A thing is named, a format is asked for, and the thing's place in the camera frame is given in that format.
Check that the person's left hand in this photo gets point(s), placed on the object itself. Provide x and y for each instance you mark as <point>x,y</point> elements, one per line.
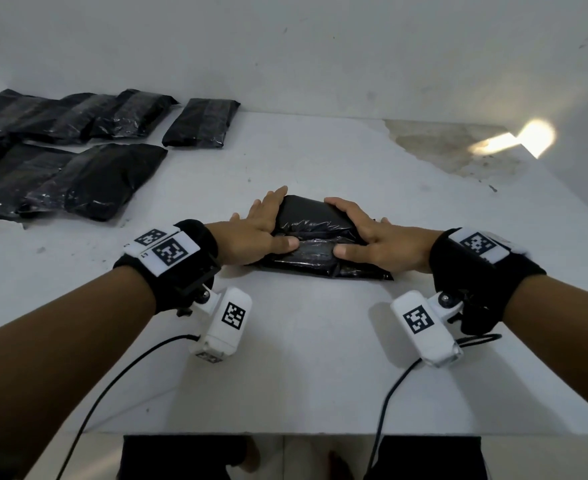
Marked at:
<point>249,239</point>

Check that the person's right hand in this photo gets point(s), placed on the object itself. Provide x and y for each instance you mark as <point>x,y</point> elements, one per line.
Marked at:
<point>394,249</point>

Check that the row of black plastic packets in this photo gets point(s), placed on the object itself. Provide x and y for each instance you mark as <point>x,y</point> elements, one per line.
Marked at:
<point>309,214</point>

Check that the black packet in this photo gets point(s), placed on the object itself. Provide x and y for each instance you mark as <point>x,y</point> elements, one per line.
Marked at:
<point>204,122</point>
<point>108,179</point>
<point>139,112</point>

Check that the crinkled black plastic bag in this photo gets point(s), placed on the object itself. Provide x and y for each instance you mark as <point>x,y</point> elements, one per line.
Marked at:
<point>68,119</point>

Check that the glossy black plastic bag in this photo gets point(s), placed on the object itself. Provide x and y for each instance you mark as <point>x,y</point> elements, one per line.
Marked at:
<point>13,179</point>

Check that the person's left forearm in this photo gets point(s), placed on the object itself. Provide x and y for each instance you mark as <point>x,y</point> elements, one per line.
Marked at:
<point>48,364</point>

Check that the person's right forearm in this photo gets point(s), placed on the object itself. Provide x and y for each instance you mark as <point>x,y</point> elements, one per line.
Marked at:
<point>569,354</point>

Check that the black left wristband with markers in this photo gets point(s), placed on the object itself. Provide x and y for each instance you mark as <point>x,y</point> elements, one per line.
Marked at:
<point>199,269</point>

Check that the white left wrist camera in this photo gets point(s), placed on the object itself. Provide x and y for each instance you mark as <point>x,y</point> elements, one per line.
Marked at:
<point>219,339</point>

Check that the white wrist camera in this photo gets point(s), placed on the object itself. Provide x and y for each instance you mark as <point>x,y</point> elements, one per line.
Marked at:
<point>439,344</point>
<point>219,339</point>

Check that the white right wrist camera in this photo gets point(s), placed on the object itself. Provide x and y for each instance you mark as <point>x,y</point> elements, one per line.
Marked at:
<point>439,344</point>

